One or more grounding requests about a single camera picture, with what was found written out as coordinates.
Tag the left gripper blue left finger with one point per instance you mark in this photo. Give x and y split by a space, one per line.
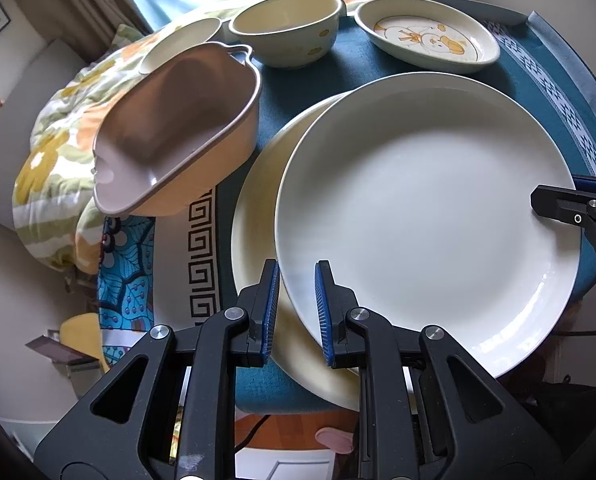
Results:
260 302

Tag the cream round bowl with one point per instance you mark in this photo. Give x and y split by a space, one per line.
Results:
289 33

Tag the large white plate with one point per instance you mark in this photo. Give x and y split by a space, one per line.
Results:
416 189

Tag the yellow object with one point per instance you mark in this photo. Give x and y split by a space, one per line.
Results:
82 333

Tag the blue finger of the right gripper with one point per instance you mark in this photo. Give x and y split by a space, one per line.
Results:
585 183

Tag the grey headboard cushion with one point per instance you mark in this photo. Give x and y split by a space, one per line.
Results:
49 72

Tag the pink square handled dish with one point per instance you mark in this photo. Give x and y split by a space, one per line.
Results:
178 133

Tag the teal blue table mat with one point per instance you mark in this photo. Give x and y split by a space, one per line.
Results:
538 69

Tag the cream plate with yellow pattern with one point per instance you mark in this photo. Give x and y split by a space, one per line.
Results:
258 239

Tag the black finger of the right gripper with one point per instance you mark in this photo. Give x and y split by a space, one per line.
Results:
561 204

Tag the small duck pattern plate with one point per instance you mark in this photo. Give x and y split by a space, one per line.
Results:
428 34

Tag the floral quilt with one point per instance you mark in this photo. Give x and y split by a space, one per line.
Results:
54 212

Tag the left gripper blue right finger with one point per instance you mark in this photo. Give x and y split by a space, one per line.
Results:
341 346

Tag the small cream bowl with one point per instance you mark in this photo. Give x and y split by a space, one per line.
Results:
182 39

